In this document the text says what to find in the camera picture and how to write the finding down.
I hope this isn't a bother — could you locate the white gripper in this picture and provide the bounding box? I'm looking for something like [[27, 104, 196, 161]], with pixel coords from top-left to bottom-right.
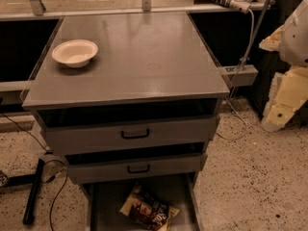
[[259, 0, 308, 132]]

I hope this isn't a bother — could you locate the brown chip bag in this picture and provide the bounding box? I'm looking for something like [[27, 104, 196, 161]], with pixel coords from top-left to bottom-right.
[[119, 184, 180, 231]]

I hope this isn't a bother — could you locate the grey drawer cabinet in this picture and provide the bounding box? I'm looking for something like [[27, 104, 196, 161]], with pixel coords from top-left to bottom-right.
[[20, 12, 231, 231]]

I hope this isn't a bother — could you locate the grey middle drawer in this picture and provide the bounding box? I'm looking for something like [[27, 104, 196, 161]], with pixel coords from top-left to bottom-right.
[[66, 142, 207, 185]]

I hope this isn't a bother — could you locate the grey drawer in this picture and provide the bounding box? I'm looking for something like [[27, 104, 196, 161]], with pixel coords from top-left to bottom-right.
[[66, 142, 207, 185], [89, 174, 204, 231], [39, 98, 220, 155]]

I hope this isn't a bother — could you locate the grey bottom drawer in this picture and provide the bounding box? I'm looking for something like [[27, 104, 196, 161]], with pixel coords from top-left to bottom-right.
[[89, 174, 204, 231]]

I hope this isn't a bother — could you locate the grey top drawer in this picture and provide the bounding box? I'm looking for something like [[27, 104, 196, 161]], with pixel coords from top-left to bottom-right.
[[39, 98, 220, 155]]

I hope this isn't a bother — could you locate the white paper bowl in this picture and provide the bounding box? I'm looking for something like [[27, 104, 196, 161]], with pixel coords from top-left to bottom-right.
[[52, 39, 98, 68]]

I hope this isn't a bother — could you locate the black metal floor stand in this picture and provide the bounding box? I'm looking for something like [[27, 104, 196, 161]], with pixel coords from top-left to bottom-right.
[[0, 157, 46, 225]]

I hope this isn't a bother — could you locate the grey metal rail bracket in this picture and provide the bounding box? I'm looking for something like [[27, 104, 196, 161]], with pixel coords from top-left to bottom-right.
[[218, 64, 258, 88]]

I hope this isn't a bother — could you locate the white power cable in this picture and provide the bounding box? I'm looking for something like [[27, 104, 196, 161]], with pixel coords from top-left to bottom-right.
[[215, 8, 256, 141]]

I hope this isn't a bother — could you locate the black top drawer handle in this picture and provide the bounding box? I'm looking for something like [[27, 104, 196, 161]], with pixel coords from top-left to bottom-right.
[[120, 129, 150, 140]]

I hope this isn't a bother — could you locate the black drawer handle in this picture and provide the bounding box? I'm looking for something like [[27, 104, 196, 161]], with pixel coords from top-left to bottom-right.
[[127, 165, 150, 174], [120, 129, 150, 140]]

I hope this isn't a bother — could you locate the black middle drawer handle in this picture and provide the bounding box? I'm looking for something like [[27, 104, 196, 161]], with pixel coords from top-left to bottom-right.
[[127, 165, 150, 174]]

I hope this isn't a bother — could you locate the black floor cable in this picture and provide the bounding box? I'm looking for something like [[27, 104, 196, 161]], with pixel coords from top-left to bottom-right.
[[0, 112, 69, 231]]

